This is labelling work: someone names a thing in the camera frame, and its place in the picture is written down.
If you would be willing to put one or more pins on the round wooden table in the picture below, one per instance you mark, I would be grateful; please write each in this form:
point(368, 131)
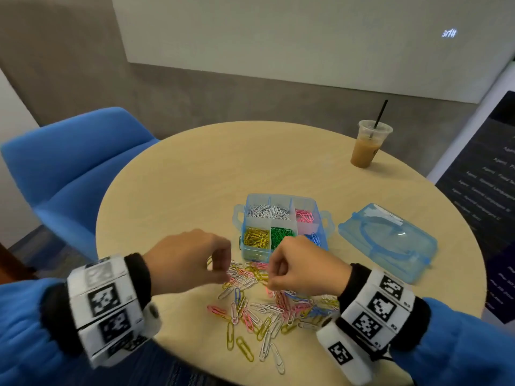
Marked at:
point(177, 181)

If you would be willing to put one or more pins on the standing poster banner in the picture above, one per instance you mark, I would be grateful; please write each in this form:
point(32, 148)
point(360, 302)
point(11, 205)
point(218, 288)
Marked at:
point(483, 197)

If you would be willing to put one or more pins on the right wrist marker band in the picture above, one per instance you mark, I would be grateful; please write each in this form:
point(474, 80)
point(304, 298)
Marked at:
point(376, 309)

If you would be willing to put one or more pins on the bunch of green paper clips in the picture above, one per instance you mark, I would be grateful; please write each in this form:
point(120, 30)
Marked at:
point(282, 235)

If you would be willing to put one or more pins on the bunch of yellow paper clips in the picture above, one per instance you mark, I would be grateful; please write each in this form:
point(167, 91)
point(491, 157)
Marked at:
point(257, 238)

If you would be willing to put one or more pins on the bunch of blue paper clips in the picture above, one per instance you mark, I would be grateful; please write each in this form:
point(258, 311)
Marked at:
point(316, 237)

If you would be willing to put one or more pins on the bunch of pink paper clips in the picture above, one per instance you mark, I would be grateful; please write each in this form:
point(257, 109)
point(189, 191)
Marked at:
point(305, 214)

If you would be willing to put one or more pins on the iced coffee plastic cup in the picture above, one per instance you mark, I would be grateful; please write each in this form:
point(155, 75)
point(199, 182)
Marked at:
point(367, 148)

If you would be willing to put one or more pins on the blue compartment organizer box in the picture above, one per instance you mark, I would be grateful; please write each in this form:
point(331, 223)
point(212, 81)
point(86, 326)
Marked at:
point(278, 198)

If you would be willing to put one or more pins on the wrist marker band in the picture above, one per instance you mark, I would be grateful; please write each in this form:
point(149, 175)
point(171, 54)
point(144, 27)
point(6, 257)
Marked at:
point(376, 309)
point(109, 309)

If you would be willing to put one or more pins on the person's left forearm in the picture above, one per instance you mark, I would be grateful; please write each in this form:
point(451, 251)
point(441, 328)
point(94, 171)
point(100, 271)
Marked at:
point(24, 325)

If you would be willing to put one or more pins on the pile of coloured paper clips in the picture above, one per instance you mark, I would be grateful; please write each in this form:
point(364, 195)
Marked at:
point(265, 309)

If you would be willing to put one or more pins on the white wall board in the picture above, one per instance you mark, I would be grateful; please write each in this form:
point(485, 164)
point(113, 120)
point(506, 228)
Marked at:
point(322, 36)

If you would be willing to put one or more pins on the blue upholstered chair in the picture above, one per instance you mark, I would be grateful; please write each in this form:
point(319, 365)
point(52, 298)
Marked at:
point(72, 173)

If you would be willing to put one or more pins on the left wrist marker band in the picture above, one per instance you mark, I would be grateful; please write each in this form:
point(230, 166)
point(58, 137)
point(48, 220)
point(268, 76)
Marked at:
point(109, 309)

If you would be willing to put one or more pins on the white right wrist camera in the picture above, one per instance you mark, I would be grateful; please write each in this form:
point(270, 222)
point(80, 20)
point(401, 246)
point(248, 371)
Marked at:
point(344, 351)

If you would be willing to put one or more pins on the person's right hand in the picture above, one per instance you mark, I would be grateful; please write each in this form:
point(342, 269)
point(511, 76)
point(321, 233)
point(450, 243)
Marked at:
point(310, 269)

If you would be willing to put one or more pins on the blue transparent box lid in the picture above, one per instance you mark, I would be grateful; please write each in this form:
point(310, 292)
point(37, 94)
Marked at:
point(386, 241)

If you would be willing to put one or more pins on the person's left hand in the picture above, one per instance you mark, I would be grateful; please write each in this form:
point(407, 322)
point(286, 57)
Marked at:
point(185, 261)

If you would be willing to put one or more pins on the black drinking straw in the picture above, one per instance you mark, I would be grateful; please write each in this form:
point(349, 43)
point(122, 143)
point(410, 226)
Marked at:
point(380, 112)

